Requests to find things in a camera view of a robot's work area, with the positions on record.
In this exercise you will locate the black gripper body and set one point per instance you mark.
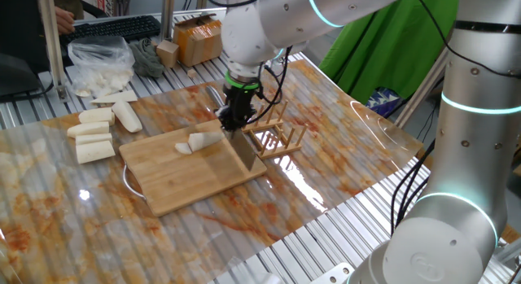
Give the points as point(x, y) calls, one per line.
point(241, 100)

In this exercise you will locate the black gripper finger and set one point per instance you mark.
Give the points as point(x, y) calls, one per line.
point(242, 120)
point(225, 119)

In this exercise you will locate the steel cleaver knife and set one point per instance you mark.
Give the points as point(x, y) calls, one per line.
point(244, 149)

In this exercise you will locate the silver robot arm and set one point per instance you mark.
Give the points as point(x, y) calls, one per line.
point(476, 133)

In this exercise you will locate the long tapered white radish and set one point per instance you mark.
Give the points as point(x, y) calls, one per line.
point(203, 141)

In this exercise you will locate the small white radish slice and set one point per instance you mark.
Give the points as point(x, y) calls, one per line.
point(183, 148)

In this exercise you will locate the rounded white radish piece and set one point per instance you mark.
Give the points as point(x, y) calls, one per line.
point(127, 117)

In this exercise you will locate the flat white radish wedge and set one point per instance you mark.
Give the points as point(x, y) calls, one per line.
point(116, 97)

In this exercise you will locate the white radish chunk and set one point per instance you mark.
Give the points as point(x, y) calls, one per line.
point(93, 139)
point(95, 116)
point(94, 152)
point(87, 129)

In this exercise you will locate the clear bag of radish pieces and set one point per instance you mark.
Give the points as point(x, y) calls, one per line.
point(99, 64)

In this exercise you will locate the bare person hand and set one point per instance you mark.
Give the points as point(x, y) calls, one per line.
point(65, 21)

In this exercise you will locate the wooden peg rack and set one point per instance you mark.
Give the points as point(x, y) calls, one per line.
point(281, 149)

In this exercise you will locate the small wooden cube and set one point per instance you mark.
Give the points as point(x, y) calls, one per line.
point(192, 73)

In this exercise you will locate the brown cardboard box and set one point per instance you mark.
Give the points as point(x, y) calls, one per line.
point(199, 42)

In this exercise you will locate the wooden cutting board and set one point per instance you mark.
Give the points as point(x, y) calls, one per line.
point(183, 182)

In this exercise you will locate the wooden block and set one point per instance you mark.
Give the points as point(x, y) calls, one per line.
point(167, 54)

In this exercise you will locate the grey green cloth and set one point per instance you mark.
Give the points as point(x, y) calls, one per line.
point(146, 60)

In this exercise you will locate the marble pattern plastic sheet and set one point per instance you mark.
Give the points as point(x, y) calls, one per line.
point(203, 243)

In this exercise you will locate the blue white patterned item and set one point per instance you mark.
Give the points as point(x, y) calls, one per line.
point(382, 103)

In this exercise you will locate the black keyboard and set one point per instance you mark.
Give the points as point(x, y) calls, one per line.
point(114, 28)

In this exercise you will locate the green fabric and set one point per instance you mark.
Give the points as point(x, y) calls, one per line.
point(386, 52)

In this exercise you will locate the aluminium frame post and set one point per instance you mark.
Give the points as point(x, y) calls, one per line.
point(423, 88)
point(167, 15)
point(51, 40)

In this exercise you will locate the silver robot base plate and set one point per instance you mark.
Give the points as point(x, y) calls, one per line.
point(334, 276)

